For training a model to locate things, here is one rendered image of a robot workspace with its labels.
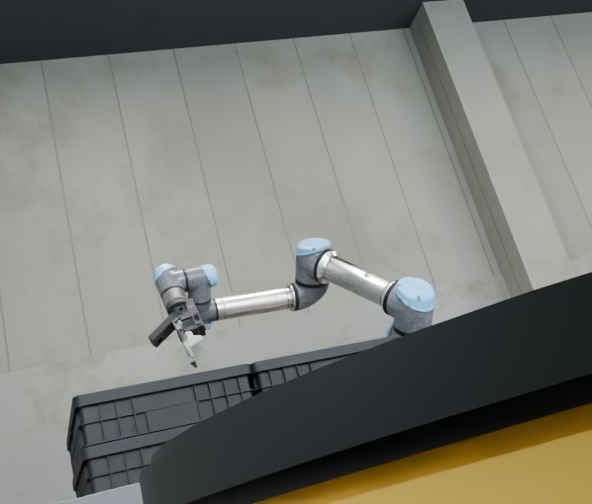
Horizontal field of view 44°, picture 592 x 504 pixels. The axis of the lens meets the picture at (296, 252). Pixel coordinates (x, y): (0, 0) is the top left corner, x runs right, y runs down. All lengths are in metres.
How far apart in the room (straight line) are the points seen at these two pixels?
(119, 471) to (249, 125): 3.26
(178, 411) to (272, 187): 2.90
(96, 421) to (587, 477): 1.50
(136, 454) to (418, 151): 3.53
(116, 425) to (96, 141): 3.02
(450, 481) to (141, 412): 1.48
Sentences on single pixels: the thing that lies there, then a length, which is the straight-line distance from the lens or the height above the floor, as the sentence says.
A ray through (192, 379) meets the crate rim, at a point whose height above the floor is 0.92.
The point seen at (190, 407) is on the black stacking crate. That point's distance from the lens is 1.67.
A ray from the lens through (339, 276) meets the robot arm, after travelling 2.35.
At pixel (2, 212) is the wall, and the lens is 4.33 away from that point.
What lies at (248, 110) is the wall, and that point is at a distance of 4.67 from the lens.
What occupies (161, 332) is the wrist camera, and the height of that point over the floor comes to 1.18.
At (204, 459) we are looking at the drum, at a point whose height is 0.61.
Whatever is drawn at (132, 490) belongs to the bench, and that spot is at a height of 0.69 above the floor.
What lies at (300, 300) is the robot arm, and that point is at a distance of 2.47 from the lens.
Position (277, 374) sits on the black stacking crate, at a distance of 1.74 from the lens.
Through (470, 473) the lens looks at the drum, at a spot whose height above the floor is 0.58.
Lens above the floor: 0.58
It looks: 19 degrees up
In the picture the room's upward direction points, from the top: 15 degrees counter-clockwise
